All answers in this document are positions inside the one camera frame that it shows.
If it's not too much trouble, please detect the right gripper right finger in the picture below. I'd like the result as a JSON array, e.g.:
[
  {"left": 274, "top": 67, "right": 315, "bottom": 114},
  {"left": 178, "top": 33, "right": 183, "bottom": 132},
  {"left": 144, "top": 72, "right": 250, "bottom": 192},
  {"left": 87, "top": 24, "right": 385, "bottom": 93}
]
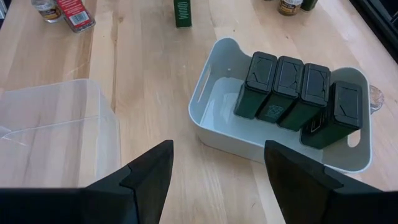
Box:
[{"left": 263, "top": 139, "right": 398, "bottom": 224}]

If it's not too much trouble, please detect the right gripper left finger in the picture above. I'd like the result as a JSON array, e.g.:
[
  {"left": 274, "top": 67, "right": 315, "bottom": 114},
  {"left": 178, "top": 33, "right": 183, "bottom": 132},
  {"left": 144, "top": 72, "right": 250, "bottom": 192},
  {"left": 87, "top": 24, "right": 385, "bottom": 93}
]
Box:
[{"left": 0, "top": 139, "right": 175, "bottom": 224}]

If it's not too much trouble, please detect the clear plastic bin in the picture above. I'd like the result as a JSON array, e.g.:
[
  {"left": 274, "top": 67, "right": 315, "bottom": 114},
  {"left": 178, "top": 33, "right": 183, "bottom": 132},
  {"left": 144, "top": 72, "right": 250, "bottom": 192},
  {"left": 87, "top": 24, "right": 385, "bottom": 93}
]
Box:
[{"left": 0, "top": 78, "right": 122, "bottom": 190}]

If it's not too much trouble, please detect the green black-lidded pepper tin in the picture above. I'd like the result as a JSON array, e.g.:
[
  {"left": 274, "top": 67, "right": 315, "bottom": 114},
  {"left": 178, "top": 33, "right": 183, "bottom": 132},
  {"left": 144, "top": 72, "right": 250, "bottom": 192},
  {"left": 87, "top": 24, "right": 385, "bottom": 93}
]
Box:
[
  {"left": 299, "top": 0, "right": 319, "bottom": 12},
  {"left": 255, "top": 55, "right": 305, "bottom": 124},
  {"left": 277, "top": 63, "right": 331, "bottom": 132},
  {"left": 299, "top": 80, "right": 364, "bottom": 150},
  {"left": 233, "top": 51, "right": 279, "bottom": 121},
  {"left": 172, "top": 0, "right": 193, "bottom": 29}
]

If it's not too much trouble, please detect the red-lidded smoked paprika tin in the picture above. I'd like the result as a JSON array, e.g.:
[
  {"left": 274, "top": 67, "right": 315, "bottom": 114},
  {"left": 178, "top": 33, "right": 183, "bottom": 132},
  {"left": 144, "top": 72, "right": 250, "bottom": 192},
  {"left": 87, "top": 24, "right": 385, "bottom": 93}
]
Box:
[{"left": 55, "top": 0, "right": 97, "bottom": 34}]

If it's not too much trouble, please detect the white plastic bin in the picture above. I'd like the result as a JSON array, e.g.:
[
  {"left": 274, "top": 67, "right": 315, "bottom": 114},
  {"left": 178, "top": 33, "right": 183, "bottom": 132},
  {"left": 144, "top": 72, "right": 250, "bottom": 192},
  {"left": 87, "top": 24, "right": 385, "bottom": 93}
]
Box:
[{"left": 187, "top": 36, "right": 373, "bottom": 174}]

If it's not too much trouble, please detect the black metal table frame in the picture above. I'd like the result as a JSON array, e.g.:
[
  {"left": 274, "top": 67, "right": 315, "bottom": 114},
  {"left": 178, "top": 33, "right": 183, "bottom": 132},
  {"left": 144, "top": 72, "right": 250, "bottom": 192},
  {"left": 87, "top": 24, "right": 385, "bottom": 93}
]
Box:
[{"left": 348, "top": 0, "right": 398, "bottom": 65}]

